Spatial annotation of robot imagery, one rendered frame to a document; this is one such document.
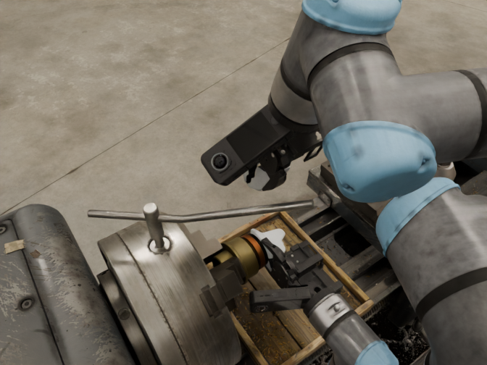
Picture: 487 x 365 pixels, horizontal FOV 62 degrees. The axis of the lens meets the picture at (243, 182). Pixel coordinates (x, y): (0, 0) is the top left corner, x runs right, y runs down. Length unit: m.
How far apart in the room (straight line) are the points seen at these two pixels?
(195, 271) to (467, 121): 0.44
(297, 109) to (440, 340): 0.27
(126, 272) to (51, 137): 2.45
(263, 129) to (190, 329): 0.33
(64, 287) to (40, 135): 2.50
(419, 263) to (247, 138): 0.23
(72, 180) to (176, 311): 2.10
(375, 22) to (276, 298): 0.54
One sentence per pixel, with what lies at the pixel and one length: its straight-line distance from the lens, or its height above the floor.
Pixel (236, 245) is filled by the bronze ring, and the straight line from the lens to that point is 0.79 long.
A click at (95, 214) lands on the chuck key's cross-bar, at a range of 0.65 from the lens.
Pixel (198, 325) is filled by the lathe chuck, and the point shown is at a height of 1.18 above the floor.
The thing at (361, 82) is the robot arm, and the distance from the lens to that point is 0.32.
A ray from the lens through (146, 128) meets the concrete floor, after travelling 2.91.
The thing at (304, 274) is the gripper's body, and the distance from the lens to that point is 0.80.
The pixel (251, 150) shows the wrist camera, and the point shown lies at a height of 1.46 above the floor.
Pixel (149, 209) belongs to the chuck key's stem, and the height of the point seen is 1.32.
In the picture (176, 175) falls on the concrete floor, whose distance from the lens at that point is 2.52.
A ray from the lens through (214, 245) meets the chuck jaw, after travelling 0.81.
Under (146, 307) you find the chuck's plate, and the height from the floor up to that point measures 1.22.
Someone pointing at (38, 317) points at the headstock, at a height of 1.26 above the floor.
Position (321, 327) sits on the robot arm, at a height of 1.09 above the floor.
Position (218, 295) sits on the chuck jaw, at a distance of 0.66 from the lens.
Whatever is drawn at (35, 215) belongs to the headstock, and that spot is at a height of 1.25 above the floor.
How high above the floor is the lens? 1.77
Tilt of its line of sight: 46 degrees down
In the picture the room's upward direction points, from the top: straight up
